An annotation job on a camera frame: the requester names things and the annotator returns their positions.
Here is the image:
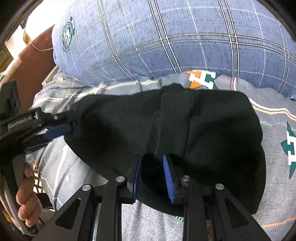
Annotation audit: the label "grey patterned bed sheet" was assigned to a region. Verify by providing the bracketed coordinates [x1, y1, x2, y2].
[26, 72, 295, 240]

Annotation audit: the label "black pants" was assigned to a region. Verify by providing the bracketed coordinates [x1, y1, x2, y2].
[64, 84, 266, 216]

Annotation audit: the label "person's left hand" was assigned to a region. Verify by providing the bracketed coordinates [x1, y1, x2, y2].
[16, 163, 43, 227]

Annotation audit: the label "brown wooden headboard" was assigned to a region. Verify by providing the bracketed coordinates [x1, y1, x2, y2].
[1, 27, 55, 112]

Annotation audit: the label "white cable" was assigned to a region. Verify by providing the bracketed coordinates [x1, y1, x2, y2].
[21, 27, 55, 52]

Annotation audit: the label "blue plaid pillow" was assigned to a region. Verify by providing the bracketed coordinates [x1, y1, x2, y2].
[52, 1, 295, 97]

